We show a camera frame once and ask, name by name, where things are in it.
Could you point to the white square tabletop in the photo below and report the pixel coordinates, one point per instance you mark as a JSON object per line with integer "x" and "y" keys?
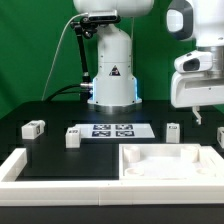
{"x": 169, "y": 162}

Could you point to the white apriltag base sheet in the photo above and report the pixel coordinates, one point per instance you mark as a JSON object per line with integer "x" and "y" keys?
{"x": 128, "y": 130}

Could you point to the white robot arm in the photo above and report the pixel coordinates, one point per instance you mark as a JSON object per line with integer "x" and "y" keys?
{"x": 114, "y": 87}

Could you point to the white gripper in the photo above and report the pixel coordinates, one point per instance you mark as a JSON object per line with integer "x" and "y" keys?
{"x": 194, "y": 90}

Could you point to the white U-shaped obstacle fence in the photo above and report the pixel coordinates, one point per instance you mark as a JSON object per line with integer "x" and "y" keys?
{"x": 101, "y": 193}

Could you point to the grey mounted camera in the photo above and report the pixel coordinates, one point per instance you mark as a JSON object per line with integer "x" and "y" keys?
{"x": 102, "y": 17}

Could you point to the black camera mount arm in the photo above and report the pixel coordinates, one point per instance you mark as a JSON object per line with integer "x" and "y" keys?
{"x": 81, "y": 50}

